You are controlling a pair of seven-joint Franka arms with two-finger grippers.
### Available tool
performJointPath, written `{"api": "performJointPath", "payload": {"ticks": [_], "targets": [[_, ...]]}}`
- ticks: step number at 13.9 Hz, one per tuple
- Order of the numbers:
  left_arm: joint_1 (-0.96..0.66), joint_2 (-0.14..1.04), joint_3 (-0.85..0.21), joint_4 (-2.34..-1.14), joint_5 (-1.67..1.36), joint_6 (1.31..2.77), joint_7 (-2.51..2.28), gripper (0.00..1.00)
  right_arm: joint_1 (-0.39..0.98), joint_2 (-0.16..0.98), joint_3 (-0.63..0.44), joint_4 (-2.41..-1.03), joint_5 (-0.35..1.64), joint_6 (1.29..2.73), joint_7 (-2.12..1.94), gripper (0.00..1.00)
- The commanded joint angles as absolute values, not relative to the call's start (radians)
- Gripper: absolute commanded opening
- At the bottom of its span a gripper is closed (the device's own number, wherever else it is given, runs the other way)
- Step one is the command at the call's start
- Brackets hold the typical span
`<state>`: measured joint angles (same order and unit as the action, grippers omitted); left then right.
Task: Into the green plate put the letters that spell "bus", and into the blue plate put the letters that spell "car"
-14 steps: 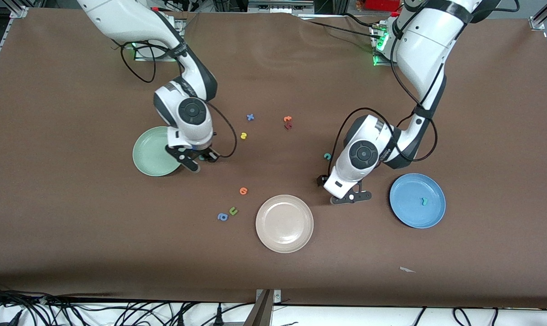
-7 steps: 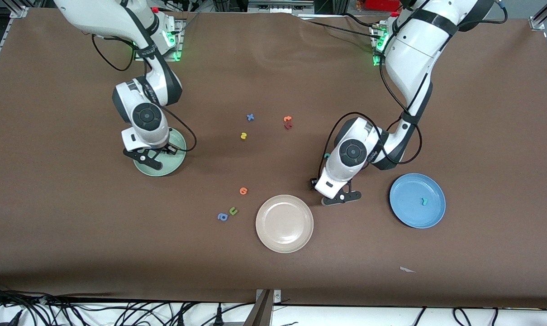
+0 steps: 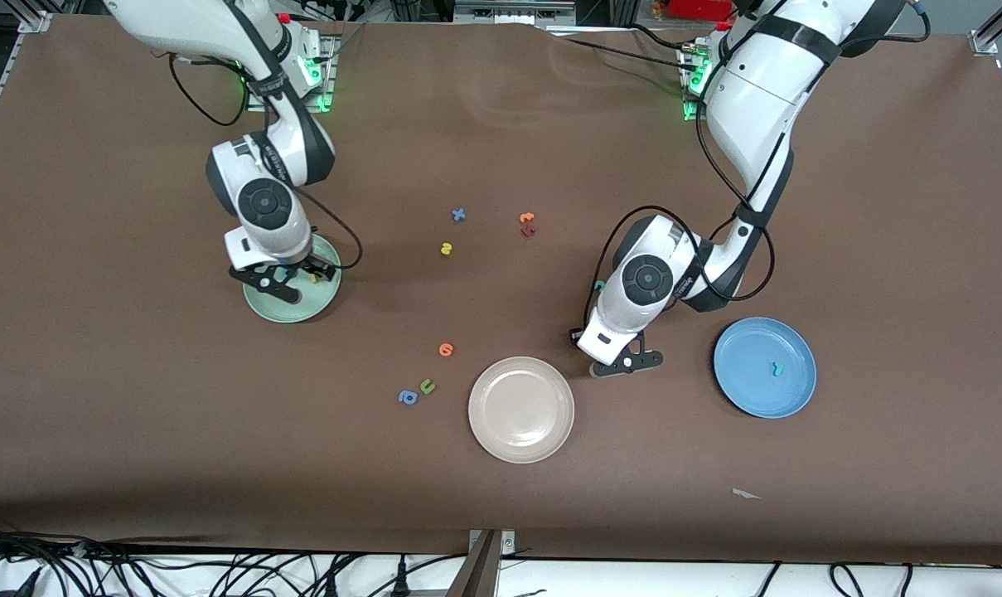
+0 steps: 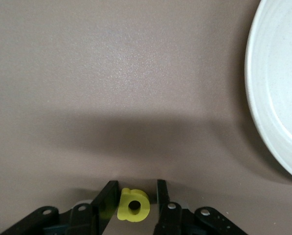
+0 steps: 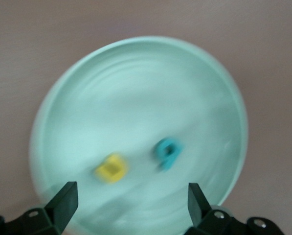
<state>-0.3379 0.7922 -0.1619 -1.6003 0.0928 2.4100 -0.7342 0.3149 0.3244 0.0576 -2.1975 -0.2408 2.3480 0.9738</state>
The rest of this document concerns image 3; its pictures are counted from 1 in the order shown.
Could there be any metal frame bar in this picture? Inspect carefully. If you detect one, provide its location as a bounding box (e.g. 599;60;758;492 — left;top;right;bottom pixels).
453;0;578;26

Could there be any brown paper table cover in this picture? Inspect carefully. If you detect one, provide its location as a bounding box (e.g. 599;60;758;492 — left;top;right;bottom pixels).
0;12;1002;566

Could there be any beige plate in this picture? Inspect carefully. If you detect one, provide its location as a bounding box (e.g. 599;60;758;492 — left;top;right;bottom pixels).
468;357;575;464

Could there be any aluminium side rail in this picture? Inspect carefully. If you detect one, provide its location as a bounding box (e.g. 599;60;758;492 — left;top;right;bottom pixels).
0;33;33;163

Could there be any red box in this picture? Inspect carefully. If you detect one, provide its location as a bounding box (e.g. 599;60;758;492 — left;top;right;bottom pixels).
670;0;735;22

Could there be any blue plate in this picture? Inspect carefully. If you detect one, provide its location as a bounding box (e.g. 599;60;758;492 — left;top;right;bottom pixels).
713;317;817;420

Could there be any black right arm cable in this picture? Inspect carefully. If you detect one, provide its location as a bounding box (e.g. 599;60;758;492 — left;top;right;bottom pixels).
167;50;364;271

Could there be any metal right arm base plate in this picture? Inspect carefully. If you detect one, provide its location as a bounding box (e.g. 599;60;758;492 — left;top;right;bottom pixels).
246;37;336;113

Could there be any black cable with plug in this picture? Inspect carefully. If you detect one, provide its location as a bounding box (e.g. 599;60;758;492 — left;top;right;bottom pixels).
318;554;369;597
389;557;468;597

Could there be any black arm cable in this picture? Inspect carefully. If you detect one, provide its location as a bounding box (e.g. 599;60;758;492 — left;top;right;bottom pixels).
583;50;777;332
167;50;364;271

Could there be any metal table edge bracket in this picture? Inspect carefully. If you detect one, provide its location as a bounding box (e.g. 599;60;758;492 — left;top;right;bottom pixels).
447;529;516;597

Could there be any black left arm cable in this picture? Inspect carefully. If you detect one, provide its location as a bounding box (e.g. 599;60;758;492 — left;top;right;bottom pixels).
583;50;777;332

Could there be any green plate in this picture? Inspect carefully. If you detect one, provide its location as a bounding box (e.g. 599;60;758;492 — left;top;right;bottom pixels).
243;233;342;324

